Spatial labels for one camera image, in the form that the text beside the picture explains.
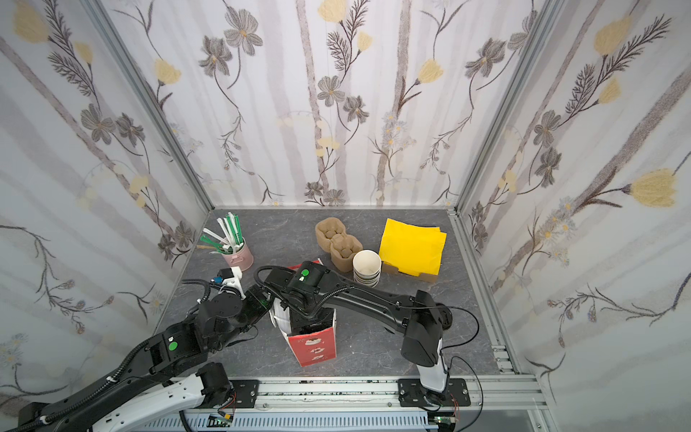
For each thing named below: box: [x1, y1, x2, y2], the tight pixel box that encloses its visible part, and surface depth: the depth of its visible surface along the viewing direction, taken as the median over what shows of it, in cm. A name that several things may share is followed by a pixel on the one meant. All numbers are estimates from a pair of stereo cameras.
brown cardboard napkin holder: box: [381, 261, 439, 284], surface depth 99 cm
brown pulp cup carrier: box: [314, 216, 364, 273], surface depth 98 cm
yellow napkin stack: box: [378, 217, 448, 277], surface depth 104 cm
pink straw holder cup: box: [222, 236, 255, 272], surface depth 95 cm
